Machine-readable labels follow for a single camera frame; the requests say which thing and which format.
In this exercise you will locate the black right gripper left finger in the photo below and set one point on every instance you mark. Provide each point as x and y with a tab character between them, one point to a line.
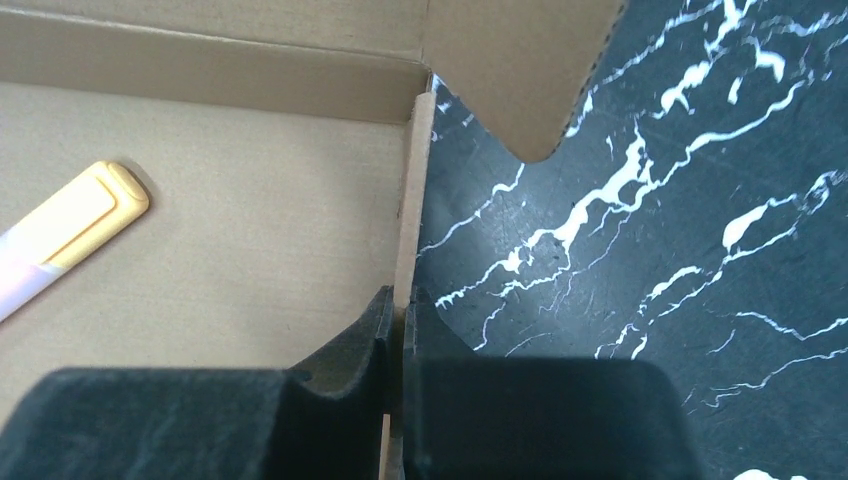
321	419

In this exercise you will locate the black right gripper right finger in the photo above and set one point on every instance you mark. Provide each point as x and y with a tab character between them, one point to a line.
467	416

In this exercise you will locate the brown cardboard box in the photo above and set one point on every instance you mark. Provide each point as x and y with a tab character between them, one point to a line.
284	148

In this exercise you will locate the yellow pink marker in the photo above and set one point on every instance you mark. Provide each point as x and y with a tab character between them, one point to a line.
65	229

